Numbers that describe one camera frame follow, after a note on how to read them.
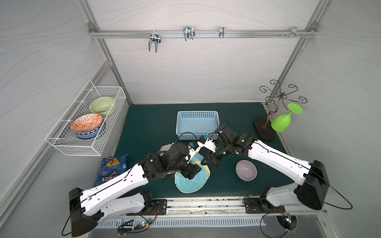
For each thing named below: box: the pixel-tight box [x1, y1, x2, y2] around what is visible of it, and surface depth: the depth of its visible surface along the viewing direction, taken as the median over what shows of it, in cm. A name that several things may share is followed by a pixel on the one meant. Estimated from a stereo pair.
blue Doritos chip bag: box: [95, 153, 130, 187], surface depth 86 cm
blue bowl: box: [73, 122, 105, 140], surface depth 58 cm
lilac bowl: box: [235, 159, 258, 182], surface depth 84 cm
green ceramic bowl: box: [89, 96, 115, 118], surface depth 73 cm
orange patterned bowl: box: [70, 113, 104, 138], surface depth 63 cm
